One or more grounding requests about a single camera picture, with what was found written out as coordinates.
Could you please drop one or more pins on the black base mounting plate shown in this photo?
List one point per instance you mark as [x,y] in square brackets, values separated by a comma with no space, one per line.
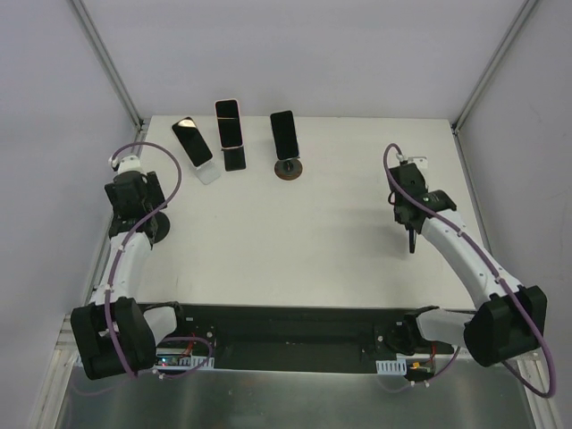
[336,340]

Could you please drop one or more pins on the round brown-base phone stand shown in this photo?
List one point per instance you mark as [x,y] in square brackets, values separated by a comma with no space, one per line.
[288,170]

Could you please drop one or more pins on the left controller board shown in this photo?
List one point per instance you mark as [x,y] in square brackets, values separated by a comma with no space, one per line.
[171,360]

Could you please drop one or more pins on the right controller board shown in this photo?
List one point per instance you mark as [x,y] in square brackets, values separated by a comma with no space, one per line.
[402,366]

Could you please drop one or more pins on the white phone stand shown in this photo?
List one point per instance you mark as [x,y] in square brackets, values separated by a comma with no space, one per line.
[208,172]

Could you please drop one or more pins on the black folding phone stand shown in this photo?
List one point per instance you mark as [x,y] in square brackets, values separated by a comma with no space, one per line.
[234,159]

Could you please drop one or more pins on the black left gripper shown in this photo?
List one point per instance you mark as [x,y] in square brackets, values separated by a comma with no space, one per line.
[130,225]

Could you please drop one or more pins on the aluminium frame post right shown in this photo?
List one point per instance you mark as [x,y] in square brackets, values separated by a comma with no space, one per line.
[516,27]

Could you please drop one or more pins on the controller board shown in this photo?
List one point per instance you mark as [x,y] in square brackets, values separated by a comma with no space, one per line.
[402,366]
[171,360]

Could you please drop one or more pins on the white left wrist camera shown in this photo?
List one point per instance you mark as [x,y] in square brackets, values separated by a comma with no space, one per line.
[130,163]

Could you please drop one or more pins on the phone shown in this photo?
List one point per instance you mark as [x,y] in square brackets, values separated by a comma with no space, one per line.
[187,133]
[284,135]
[228,121]

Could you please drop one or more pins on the aluminium frame post left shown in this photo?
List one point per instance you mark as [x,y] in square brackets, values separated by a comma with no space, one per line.
[102,54]

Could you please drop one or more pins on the black phone edge-on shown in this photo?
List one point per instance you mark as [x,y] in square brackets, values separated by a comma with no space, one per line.
[412,236]

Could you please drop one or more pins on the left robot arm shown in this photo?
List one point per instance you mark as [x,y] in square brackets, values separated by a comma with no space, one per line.
[113,334]

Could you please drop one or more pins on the aluminium frame post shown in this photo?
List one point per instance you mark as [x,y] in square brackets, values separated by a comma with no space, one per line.
[102,54]
[516,27]

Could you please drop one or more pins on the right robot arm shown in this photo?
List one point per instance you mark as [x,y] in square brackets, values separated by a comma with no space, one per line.
[482,286]

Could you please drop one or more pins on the phone in pink case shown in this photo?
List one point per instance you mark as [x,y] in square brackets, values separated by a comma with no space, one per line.
[228,121]

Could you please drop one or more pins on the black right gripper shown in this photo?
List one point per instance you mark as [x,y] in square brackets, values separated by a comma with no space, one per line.
[407,216]

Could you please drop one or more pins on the phone in white case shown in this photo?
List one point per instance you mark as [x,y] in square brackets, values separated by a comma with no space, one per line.
[187,133]

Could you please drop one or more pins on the black round-base clamp stand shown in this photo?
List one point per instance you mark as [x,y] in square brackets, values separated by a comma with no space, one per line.
[159,227]

